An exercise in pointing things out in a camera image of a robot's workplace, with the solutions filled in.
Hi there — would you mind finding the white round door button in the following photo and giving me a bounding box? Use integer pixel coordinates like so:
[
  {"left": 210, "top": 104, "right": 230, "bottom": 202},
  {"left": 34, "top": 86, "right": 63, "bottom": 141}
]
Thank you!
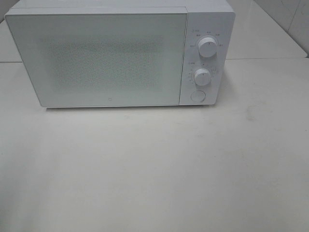
[{"left": 191, "top": 90, "right": 206, "bottom": 103}]

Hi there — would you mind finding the white round knob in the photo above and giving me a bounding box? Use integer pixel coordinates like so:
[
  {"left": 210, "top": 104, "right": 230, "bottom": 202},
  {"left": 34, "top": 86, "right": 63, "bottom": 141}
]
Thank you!
[
  {"left": 197, "top": 35, "right": 218, "bottom": 58},
  {"left": 193, "top": 68, "right": 211, "bottom": 86}
]

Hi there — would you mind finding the white microwave door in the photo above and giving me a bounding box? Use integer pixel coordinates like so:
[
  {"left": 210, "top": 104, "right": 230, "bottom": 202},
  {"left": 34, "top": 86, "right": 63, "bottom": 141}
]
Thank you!
[{"left": 6, "top": 14, "right": 186, "bottom": 108}]

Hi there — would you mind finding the white microwave oven body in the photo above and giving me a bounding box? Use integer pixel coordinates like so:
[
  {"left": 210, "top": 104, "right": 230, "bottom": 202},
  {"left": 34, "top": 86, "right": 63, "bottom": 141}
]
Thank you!
[{"left": 5, "top": 0, "right": 236, "bottom": 106}]

